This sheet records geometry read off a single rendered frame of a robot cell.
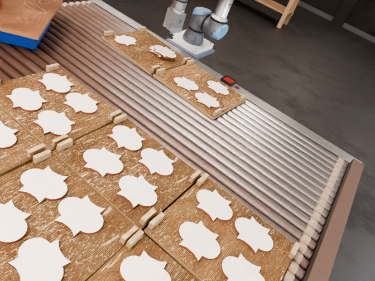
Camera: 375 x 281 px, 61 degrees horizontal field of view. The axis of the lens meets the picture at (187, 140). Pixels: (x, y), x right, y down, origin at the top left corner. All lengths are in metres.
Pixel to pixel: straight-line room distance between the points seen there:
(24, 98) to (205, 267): 0.90
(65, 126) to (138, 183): 0.36
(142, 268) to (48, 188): 0.37
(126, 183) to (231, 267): 0.42
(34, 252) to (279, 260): 0.73
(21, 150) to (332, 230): 1.14
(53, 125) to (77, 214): 0.40
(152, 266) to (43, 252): 0.28
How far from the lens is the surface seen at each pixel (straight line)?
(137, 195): 1.06
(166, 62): 1.87
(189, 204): 1.11
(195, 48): 2.26
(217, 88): 1.78
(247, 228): 1.13
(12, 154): 1.16
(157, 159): 1.19
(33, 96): 1.38
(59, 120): 1.28
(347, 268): 2.77
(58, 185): 1.05
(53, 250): 0.93
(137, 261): 0.94
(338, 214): 1.43
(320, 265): 1.20
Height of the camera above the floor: 1.76
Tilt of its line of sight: 38 degrees down
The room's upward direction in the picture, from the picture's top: 22 degrees clockwise
